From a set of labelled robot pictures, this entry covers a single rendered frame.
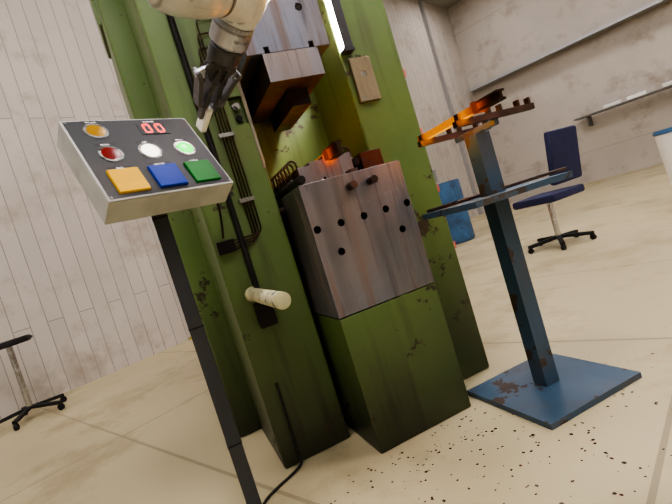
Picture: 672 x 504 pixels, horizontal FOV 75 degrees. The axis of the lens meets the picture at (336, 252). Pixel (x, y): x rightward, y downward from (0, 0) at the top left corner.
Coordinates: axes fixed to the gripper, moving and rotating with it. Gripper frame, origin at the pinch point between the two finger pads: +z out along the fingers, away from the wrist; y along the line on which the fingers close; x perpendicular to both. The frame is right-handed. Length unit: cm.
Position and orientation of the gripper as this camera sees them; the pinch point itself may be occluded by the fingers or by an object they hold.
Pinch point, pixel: (204, 118)
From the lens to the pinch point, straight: 121.8
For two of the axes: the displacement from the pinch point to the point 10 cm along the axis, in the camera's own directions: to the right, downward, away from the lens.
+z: -4.5, 6.3, 6.3
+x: -6.0, -7.4, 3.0
